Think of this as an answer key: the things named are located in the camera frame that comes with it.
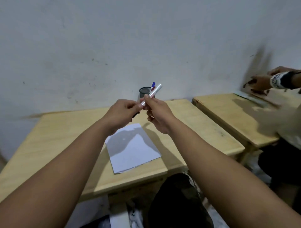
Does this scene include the person's left forearm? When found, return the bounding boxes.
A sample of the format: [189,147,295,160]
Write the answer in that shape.
[0,117,114,228]

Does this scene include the person's left hand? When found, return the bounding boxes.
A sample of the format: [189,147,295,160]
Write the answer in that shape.
[103,99,143,136]

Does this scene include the white shoe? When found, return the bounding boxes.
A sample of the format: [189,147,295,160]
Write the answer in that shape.
[127,202,144,228]

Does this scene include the white printed wristband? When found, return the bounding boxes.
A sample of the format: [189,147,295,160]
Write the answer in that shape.
[270,71,290,90]

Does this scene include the person's right hand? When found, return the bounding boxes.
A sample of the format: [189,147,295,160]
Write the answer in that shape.
[143,94,180,135]

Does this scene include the white paper sheets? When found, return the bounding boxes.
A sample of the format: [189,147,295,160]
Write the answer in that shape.
[105,123,163,174]

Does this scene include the light wooden desk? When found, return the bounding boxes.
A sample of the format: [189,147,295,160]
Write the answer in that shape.
[191,93,284,163]
[0,99,246,203]

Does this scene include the person's dark trousers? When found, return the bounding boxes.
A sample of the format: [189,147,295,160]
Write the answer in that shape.
[148,173,215,228]

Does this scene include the black mesh pen holder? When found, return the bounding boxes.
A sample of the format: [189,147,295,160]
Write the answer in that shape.
[139,87,153,100]

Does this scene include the person's right forearm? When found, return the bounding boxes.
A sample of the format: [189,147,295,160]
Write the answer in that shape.
[165,119,301,228]

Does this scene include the white marker pen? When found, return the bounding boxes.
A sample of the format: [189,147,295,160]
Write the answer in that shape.
[140,83,163,106]

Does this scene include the grey flat ruler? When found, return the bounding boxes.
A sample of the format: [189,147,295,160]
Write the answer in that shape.
[233,91,281,109]

